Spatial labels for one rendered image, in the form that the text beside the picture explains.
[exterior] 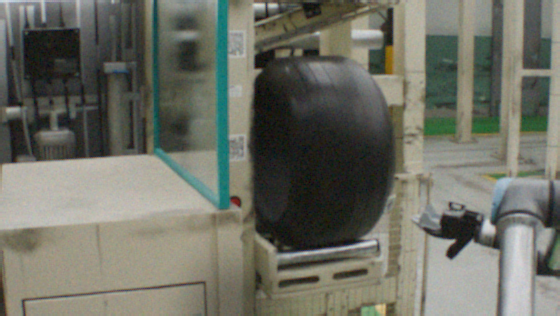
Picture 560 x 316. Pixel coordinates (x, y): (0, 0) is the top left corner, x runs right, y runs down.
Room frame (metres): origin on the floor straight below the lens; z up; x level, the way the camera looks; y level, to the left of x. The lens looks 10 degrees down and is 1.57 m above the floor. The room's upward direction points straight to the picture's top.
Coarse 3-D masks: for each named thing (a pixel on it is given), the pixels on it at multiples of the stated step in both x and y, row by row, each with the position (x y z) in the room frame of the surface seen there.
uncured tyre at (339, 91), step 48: (288, 96) 1.99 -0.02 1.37; (336, 96) 1.97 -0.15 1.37; (288, 144) 2.44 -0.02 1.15; (336, 144) 1.90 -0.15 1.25; (384, 144) 1.95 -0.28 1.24; (288, 192) 2.38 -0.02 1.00; (336, 192) 1.90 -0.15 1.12; (384, 192) 1.96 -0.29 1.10; (288, 240) 2.03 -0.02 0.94; (336, 240) 2.03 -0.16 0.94
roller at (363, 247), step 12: (360, 240) 2.09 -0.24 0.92; (372, 240) 2.09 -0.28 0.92; (288, 252) 1.99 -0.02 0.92; (300, 252) 2.00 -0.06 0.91; (312, 252) 2.01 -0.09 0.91; (324, 252) 2.02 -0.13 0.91; (336, 252) 2.04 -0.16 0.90; (348, 252) 2.05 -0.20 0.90; (360, 252) 2.07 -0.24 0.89; (372, 252) 2.09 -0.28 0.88
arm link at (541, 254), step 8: (552, 224) 1.54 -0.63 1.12; (552, 232) 1.68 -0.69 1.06; (552, 240) 1.70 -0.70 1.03; (552, 248) 1.72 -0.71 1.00; (544, 256) 1.81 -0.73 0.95; (552, 256) 1.75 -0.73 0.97; (544, 264) 1.83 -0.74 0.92; (552, 264) 1.78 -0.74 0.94; (536, 272) 1.84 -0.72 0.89; (544, 272) 1.84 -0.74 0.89; (552, 272) 1.82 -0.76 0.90
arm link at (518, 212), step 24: (504, 192) 1.57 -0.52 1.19; (528, 192) 1.56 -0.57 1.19; (552, 192) 1.55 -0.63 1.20; (504, 216) 1.54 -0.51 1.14; (528, 216) 1.51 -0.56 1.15; (552, 216) 1.53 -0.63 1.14; (504, 240) 1.51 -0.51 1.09; (528, 240) 1.48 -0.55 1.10; (504, 264) 1.46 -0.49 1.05; (528, 264) 1.44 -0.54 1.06; (504, 288) 1.41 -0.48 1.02; (528, 288) 1.40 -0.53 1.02; (504, 312) 1.37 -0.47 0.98; (528, 312) 1.36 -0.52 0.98
